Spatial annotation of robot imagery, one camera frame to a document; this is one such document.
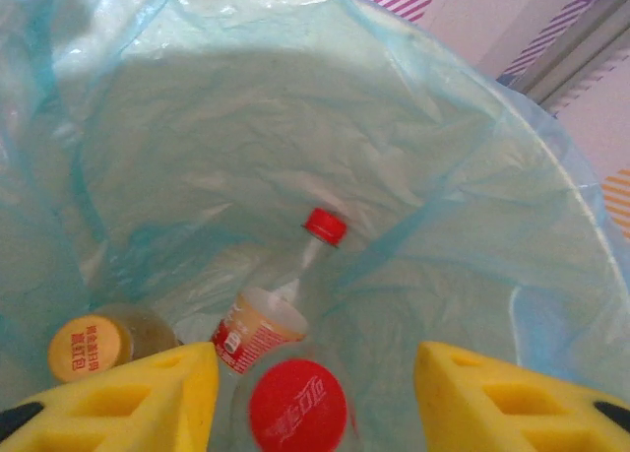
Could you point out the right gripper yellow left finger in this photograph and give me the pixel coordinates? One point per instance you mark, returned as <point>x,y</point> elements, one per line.
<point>123,407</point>

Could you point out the red label cola bottle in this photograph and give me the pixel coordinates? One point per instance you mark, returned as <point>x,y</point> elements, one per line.
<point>295,403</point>
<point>261,329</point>

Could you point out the aluminium frame post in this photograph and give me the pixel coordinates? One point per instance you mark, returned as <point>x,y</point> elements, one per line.
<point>581,43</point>

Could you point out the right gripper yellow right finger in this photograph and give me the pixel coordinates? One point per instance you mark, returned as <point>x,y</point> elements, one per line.
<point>517,407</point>

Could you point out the orange juice bottle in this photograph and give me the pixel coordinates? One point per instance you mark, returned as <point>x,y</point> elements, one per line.
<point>83,348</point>

